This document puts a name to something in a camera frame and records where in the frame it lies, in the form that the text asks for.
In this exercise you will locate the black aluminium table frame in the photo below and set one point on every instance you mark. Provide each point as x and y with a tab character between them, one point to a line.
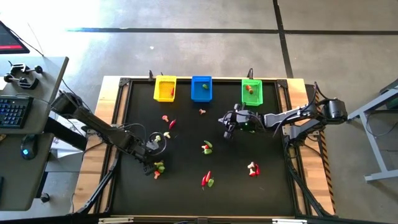
124	82

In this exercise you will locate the black C-clamp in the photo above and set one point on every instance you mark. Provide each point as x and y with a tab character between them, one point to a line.
23	81
21	68

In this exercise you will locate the black desk beam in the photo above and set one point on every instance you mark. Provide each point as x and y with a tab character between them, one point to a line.
66	133

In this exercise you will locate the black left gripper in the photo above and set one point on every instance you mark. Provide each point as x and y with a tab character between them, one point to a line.
146	152

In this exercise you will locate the black computer mouse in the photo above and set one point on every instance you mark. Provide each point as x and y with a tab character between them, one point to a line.
28	147

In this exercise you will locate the black backlit keyboard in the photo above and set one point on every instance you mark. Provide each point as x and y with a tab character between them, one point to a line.
14	112

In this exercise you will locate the yellow plastic basket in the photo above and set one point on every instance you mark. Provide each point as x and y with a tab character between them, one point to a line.
163	90

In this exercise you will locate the orange toy mushroom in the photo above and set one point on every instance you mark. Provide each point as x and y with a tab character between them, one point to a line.
156	175

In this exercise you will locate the black diagonal support strut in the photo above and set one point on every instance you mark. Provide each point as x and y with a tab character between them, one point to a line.
308	194
99	193

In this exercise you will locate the grey desk top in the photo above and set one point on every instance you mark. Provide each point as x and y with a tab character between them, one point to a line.
40	77
15	180

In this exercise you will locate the blue plastic basket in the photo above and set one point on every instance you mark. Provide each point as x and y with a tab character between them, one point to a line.
199	93

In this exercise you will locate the white paper sheet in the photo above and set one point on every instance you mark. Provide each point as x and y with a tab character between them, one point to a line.
66	146

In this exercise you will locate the silver metal plate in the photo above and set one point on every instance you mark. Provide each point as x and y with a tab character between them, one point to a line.
289	221
115	220

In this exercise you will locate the yellow black hazard tape strip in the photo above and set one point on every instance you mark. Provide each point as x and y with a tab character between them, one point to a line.
323	161

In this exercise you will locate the black computer monitor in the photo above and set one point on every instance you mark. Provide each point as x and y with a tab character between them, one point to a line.
9	40

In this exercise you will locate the black table clamp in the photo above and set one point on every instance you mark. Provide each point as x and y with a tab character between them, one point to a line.
250	73
151	76

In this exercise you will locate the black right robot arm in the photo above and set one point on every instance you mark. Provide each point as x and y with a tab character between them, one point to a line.
334	110

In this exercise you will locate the grey metal table frame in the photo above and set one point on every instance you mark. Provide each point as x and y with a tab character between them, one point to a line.
376	146

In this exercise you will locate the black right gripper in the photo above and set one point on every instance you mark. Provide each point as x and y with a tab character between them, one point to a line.
247	119

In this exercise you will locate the toy vegetables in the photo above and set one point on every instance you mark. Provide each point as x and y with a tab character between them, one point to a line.
208	143

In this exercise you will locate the green plastic basket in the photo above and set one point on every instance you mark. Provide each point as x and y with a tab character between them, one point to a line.
256	96

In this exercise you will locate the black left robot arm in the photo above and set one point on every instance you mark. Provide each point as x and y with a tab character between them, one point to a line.
99	125

